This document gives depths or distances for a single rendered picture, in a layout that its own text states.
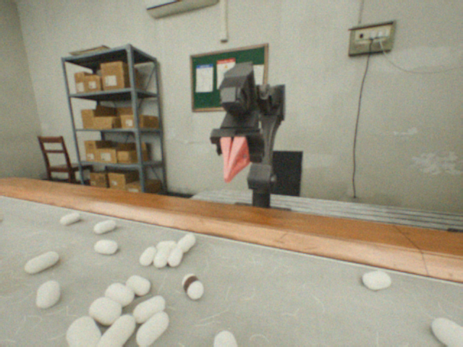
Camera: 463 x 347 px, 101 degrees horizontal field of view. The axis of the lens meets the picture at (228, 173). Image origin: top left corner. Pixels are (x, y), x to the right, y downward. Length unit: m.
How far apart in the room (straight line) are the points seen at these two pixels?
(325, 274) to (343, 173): 2.00
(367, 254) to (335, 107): 1.95
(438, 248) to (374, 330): 0.19
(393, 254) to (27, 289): 0.50
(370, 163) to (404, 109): 0.54
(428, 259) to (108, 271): 0.45
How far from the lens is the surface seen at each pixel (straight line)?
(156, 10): 2.96
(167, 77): 2.81
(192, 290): 0.26
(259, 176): 0.59
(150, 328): 0.23
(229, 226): 0.37
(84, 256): 0.40
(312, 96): 2.23
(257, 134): 0.35
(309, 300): 0.28
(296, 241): 0.36
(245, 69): 0.40
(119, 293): 0.27
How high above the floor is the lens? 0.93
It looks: 12 degrees down
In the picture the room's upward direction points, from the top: straight up
